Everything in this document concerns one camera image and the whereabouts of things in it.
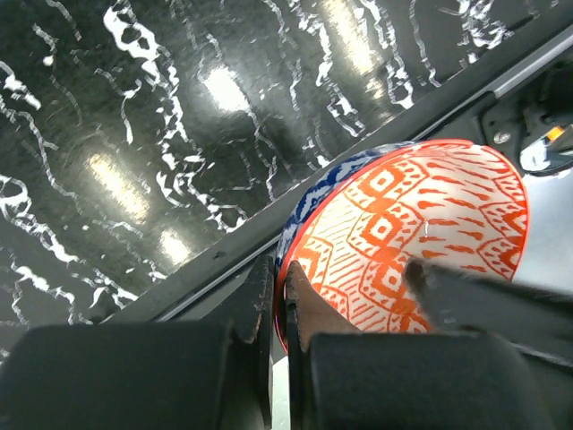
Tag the blue white patterned bowl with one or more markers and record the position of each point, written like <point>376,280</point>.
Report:
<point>450,201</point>

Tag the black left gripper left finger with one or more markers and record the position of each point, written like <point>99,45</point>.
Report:
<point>214,373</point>

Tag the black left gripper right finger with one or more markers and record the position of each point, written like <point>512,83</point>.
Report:
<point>500,357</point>

